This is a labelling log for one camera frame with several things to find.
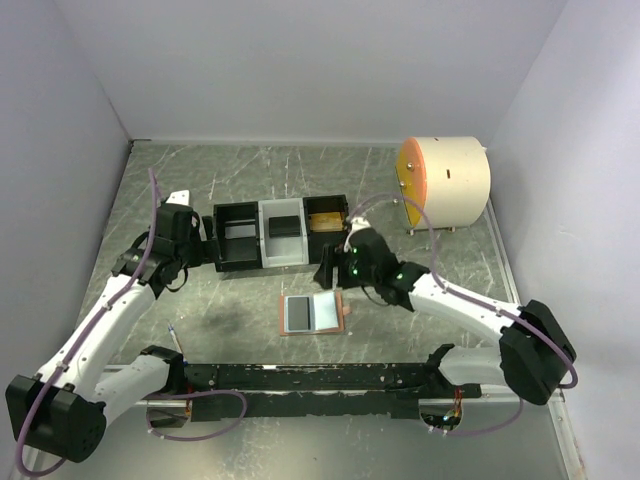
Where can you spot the black white three-compartment tray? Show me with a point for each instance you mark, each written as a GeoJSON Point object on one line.
{"type": "Point", "coordinates": [263, 252]}

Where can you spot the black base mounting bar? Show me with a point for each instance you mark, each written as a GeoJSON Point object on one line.
{"type": "Point", "coordinates": [395, 390]}

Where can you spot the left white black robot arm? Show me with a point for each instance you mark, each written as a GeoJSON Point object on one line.
{"type": "Point", "coordinates": [65, 408]}

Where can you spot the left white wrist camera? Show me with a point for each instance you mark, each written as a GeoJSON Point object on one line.
{"type": "Point", "coordinates": [180, 197]}

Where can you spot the orange leather card holder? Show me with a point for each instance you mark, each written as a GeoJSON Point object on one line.
{"type": "Point", "coordinates": [328, 312]}

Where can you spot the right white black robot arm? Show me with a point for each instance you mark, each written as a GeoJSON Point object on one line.
{"type": "Point", "coordinates": [528, 350]}

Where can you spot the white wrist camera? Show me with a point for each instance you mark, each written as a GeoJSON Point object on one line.
{"type": "Point", "coordinates": [180, 197]}
{"type": "Point", "coordinates": [357, 223]}

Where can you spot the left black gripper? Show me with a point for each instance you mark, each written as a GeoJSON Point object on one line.
{"type": "Point", "coordinates": [206, 250]}

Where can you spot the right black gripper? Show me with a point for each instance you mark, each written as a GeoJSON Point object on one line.
{"type": "Point", "coordinates": [324, 275]}

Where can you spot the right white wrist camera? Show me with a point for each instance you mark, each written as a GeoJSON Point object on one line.
{"type": "Point", "coordinates": [357, 223]}

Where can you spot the cream cylinder with orange lid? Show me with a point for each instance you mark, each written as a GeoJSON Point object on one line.
{"type": "Point", "coordinates": [446, 179]}

